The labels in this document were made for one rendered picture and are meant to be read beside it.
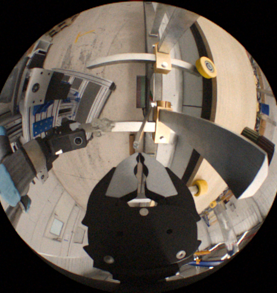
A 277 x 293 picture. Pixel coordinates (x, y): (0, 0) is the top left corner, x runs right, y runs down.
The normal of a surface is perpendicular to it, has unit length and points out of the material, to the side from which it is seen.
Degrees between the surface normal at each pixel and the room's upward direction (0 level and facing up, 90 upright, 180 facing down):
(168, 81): 0
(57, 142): 30
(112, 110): 0
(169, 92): 0
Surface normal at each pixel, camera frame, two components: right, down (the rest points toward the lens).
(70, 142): 0.51, 0.43
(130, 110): 0.00, 0.46
